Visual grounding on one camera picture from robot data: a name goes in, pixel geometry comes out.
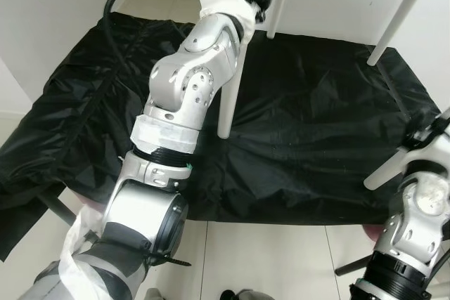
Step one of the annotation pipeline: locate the black cloth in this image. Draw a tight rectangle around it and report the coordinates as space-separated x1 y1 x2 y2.
0 11 444 259

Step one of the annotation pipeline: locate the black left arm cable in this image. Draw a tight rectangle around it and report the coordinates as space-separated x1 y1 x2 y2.
103 0 194 55

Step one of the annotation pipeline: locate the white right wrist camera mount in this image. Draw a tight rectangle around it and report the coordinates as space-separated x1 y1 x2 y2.
397 131 450 174

